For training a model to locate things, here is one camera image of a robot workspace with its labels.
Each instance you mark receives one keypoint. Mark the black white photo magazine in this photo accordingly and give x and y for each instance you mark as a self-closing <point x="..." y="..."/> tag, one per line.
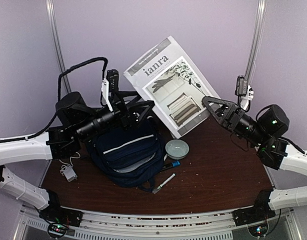
<point x="166" y="75"/>

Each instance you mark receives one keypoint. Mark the white charger with cable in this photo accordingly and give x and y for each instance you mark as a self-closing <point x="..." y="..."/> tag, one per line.
<point x="67" y="168"/>

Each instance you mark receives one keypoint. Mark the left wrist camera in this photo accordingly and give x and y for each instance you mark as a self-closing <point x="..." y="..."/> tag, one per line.
<point x="109" y="88"/>

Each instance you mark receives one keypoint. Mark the white green marker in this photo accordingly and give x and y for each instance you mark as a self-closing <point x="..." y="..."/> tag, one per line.
<point x="157" y="189"/>

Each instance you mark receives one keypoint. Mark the left aluminium corner post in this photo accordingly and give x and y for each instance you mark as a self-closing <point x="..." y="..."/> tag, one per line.
<point x="55" y="34"/>

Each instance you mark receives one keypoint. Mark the aluminium corner post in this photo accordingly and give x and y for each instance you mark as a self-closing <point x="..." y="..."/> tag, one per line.
<point x="55" y="34"/>
<point x="256" y="39"/>

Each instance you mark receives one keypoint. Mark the navy blue student backpack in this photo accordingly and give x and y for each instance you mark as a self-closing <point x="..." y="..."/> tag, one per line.
<point x="130" y="158"/>

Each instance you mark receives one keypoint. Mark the black blue highlighter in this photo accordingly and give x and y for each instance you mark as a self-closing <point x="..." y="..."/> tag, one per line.
<point x="170" y="165"/>

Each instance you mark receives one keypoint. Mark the pale blue ceramic bowl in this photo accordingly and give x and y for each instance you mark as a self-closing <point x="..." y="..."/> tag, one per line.
<point x="177" y="149"/>

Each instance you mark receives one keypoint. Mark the right aluminium corner post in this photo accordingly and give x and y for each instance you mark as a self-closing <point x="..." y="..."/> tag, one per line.
<point x="256" y="39"/>

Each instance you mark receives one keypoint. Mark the aluminium front rail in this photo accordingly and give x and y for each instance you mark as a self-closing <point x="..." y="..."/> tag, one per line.
<point x="215" y="225"/>

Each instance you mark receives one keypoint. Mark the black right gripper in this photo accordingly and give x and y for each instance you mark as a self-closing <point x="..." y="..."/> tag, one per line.
<point x="231" y="116"/>

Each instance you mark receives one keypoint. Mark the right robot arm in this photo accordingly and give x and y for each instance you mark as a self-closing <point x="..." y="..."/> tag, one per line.
<point x="265" y="133"/>

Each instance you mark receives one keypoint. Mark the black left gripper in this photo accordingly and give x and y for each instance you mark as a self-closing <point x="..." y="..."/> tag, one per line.
<point x="125" y="116"/>

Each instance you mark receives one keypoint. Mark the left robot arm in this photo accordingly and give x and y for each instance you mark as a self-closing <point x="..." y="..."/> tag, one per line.
<point x="79" y="124"/>

